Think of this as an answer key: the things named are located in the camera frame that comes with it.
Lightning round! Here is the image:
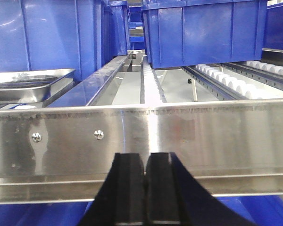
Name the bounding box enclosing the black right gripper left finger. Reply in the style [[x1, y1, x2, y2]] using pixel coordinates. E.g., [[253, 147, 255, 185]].
[[78, 153, 145, 226]]

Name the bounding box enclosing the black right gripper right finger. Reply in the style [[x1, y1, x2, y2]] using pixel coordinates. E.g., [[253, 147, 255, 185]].
[[146, 153, 254, 226]]

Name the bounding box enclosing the silver metal tray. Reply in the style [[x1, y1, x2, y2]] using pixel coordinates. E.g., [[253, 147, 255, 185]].
[[0, 68, 75, 105]]

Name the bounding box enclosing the white roller track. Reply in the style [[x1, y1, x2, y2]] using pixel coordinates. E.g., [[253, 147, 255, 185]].
[[195, 64, 263, 99]]

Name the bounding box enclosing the blue bin behind centre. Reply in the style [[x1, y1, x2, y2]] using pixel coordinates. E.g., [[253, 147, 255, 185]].
[[104, 0, 130, 57]]

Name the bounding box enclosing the blue bin upper right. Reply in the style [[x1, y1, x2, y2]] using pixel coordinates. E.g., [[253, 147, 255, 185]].
[[141, 0, 267, 69]]

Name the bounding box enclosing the large blue bin left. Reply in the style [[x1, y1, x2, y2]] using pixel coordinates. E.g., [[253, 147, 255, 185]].
[[0, 0, 103, 81]]

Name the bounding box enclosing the blue bin far right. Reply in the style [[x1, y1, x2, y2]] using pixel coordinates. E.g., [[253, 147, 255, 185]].
[[263, 2, 283, 50]]

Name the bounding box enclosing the stainless steel shelf front rail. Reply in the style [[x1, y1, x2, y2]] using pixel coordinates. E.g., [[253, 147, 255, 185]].
[[0, 99, 283, 204]]

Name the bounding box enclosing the steel lane divider rail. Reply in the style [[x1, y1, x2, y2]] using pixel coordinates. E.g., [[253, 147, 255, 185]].
[[49, 56, 128, 107]]

